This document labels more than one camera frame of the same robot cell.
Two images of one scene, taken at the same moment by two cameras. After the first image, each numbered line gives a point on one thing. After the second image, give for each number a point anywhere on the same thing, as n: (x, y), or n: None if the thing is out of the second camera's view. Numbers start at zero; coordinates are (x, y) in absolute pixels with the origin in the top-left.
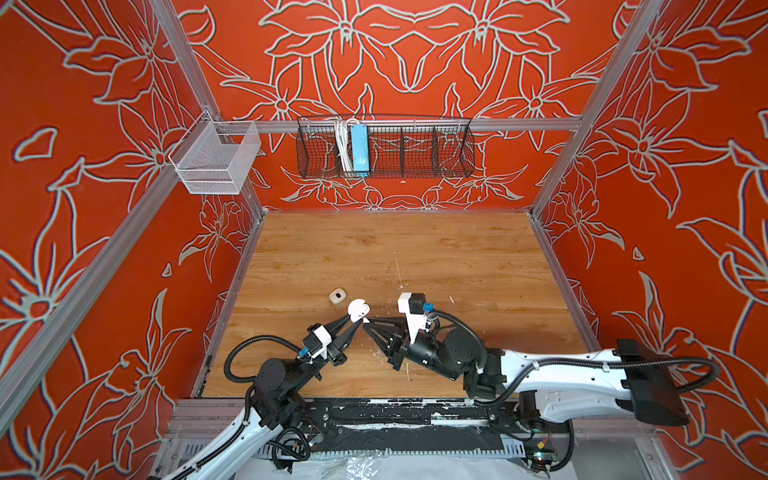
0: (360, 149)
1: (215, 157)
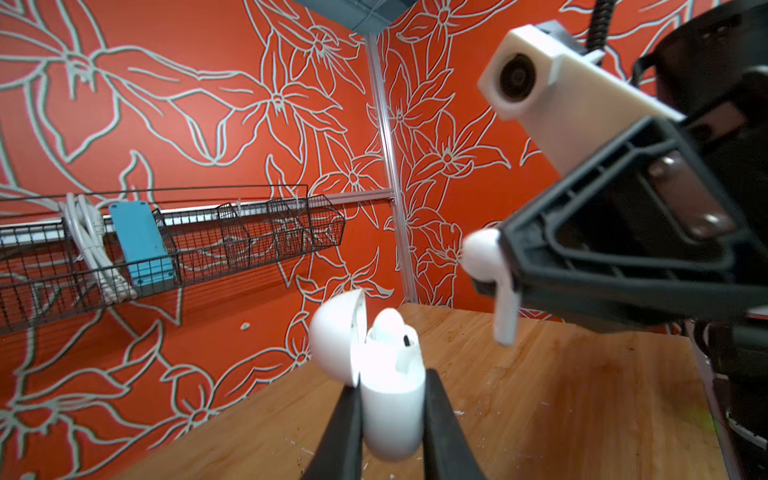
0: (149, 262)
1: None
